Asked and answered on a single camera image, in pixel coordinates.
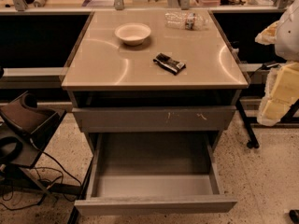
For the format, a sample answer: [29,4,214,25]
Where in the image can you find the grey drawer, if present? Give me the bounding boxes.
[75,132,236,216]
[72,105,235,133]

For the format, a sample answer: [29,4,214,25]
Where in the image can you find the black cables on floor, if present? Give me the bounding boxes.
[0,137,83,212]

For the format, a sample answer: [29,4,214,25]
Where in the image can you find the grey top drawer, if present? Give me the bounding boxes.
[72,105,235,133]

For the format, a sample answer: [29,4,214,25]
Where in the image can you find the clear plastic water bottle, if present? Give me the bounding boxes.
[164,11,208,31]

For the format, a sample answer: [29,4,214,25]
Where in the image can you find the white bowl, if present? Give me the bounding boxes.
[115,23,151,46]

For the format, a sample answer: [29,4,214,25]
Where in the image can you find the black power adapter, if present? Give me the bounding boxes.
[261,61,279,70]

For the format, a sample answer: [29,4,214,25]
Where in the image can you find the dark side cart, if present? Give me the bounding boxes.
[0,91,66,201]

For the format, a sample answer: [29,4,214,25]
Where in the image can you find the grey drawer cabinet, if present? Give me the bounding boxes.
[58,8,252,142]

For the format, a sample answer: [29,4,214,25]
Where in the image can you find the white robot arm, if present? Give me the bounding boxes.
[255,0,299,126]

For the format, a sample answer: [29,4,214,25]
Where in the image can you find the black table leg with caster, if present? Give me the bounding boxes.
[236,101,260,148]

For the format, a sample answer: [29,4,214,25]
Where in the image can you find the black snack wrapper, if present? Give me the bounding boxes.
[153,53,186,76]

